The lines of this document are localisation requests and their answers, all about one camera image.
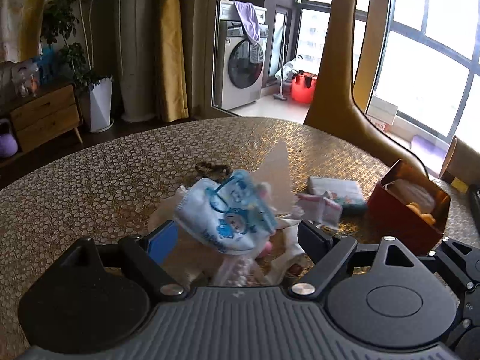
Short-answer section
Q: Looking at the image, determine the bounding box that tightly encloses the blue cartoon face mask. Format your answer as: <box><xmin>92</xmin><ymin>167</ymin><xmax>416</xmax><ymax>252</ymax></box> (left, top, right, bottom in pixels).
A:
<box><xmin>173</xmin><ymin>170</ymin><xmax>277</xmax><ymax>255</ymax></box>

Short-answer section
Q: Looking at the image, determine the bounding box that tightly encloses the small pink white packet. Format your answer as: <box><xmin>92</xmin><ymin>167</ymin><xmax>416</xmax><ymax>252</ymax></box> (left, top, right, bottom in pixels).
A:
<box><xmin>295</xmin><ymin>193</ymin><xmax>343</xmax><ymax>230</ymax></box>

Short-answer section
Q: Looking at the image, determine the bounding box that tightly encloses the white plant pot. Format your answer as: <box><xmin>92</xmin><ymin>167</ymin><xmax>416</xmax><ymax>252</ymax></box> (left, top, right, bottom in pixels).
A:
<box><xmin>89</xmin><ymin>77</ymin><xmax>113</xmax><ymax>133</ymax></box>

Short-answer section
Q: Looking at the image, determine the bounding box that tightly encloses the purple kettlebell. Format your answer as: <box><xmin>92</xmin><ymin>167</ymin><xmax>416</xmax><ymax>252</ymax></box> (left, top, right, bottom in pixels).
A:
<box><xmin>0</xmin><ymin>119</ymin><xmax>18</xmax><ymax>158</ymax></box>

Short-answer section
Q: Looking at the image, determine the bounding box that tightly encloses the red square box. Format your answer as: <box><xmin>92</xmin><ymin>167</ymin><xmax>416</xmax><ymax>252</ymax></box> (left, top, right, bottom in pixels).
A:
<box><xmin>368</xmin><ymin>160</ymin><xmax>451</xmax><ymax>255</ymax></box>

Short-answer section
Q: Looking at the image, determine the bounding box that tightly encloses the white tissue pack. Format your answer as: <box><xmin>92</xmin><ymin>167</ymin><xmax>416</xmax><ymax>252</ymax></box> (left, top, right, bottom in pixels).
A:
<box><xmin>307</xmin><ymin>176</ymin><xmax>368</xmax><ymax>216</ymax></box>

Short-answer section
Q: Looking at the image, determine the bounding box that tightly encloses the green potted plant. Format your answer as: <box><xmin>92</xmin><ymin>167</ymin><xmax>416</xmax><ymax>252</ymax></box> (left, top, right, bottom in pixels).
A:
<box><xmin>40</xmin><ymin>0</ymin><xmax>113</xmax><ymax>93</ymax></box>

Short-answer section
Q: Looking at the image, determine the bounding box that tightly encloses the red bucket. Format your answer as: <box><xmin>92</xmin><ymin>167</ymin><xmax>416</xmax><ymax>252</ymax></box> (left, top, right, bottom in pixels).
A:
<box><xmin>291</xmin><ymin>71</ymin><xmax>317</xmax><ymax>104</ymax></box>

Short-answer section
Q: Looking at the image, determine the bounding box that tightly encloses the right gripper black linkage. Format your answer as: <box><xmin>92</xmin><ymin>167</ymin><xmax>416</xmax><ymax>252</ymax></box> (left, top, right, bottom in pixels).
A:
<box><xmin>418</xmin><ymin>236</ymin><xmax>479</xmax><ymax>359</ymax></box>

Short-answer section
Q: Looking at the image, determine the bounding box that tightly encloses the wooden drawer cabinet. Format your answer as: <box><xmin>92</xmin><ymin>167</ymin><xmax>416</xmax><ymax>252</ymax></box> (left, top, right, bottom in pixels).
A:
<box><xmin>1</xmin><ymin>82</ymin><xmax>83</xmax><ymax>167</ymax></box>

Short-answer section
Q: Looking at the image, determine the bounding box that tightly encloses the mustard leather chair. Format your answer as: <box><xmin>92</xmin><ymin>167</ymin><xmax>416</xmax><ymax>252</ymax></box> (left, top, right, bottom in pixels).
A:
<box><xmin>304</xmin><ymin>0</ymin><xmax>428</xmax><ymax>176</ymax></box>

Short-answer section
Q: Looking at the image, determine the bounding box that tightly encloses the white floor air conditioner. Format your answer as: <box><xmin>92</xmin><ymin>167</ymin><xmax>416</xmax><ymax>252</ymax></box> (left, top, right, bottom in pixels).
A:
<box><xmin>116</xmin><ymin>0</ymin><xmax>155</xmax><ymax>123</ymax></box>

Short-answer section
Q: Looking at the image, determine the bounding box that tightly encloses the white washing machine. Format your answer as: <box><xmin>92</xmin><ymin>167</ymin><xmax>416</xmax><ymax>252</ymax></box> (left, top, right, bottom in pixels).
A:
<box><xmin>213</xmin><ymin>20</ymin><xmax>269</xmax><ymax>111</ymax></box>

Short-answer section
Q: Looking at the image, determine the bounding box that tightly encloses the purple cloth on washer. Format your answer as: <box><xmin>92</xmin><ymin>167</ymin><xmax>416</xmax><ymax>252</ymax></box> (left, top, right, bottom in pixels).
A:
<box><xmin>233</xmin><ymin>1</ymin><xmax>260</xmax><ymax>44</ymax></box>

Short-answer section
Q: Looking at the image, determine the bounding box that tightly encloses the yellow curtain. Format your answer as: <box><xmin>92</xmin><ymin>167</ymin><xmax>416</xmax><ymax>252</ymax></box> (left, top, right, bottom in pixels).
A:
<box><xmin>156</xmin><ymin>0</ymin><xmax>189</xmax><ymax>122</ymax></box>

